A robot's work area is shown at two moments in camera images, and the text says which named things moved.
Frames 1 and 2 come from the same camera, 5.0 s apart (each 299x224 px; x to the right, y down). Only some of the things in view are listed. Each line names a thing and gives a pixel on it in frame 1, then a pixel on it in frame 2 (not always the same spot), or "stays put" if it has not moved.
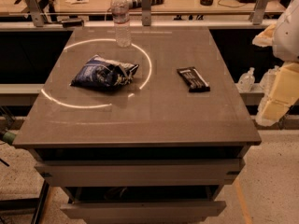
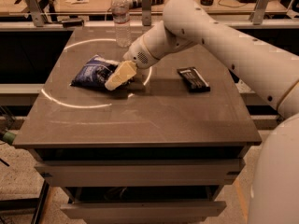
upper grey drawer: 197,172 stays put
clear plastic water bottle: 120,6 stays put
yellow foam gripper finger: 283,94 to 125,71
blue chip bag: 104,72 stays put
